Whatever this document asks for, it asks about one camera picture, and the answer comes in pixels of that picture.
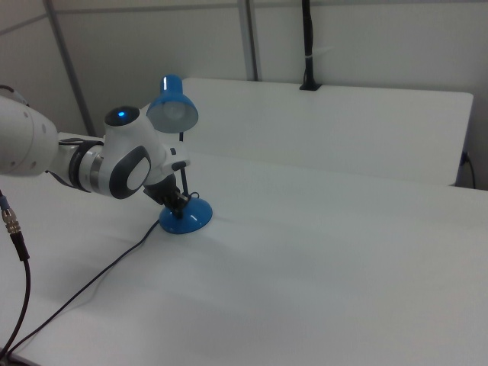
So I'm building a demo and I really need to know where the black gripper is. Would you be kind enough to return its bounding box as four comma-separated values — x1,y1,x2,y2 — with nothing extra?
142,175,191,220

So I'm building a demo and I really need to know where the blue desk lamp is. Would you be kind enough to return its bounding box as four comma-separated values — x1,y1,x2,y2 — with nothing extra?
146,74,214,235

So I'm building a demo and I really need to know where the black lamp power cable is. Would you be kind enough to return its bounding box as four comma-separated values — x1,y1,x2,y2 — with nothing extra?
2,220,161,355

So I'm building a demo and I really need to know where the thick cable with metal connector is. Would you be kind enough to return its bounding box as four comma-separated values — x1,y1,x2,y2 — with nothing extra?
0,188,33,354

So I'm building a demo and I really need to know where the slim aluminium frame post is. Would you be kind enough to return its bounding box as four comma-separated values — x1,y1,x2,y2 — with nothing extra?
44,0,97,137

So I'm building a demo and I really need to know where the wide aluminium frame post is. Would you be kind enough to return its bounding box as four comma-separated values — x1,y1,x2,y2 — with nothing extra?
236,0,265,82

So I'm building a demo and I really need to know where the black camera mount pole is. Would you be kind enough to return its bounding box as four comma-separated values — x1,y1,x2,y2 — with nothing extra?
298,0,323,92

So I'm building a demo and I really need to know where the black cable at table edge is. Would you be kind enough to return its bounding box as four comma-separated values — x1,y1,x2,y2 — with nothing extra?
461,151,477,189

